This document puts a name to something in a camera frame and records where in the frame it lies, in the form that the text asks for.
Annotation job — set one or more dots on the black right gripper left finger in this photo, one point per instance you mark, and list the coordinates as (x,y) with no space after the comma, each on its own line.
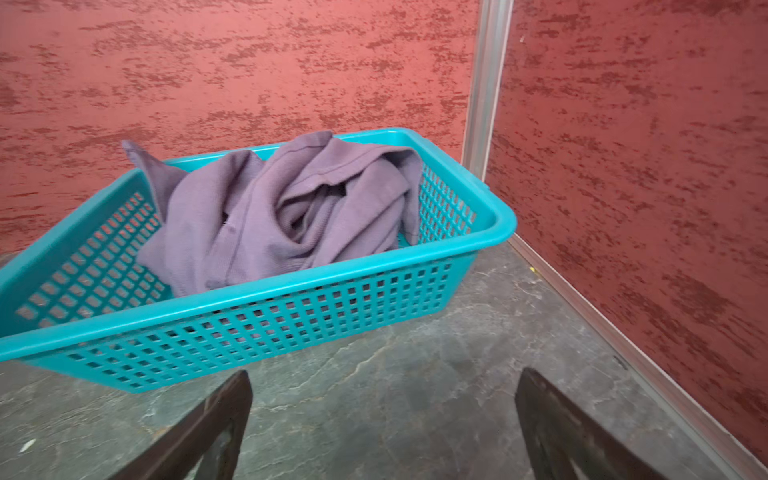
(207,441)

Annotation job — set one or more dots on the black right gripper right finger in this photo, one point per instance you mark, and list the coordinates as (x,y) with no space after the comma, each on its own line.
(563,442)

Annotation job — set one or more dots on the purple trousers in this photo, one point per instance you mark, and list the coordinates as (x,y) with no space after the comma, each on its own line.
(317,200)

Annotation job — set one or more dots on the teal plastic mesh basket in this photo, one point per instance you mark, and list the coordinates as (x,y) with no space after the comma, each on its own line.
(78,303)

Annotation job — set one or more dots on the aluminium corner post right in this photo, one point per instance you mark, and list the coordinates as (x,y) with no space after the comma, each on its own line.
(488,63)

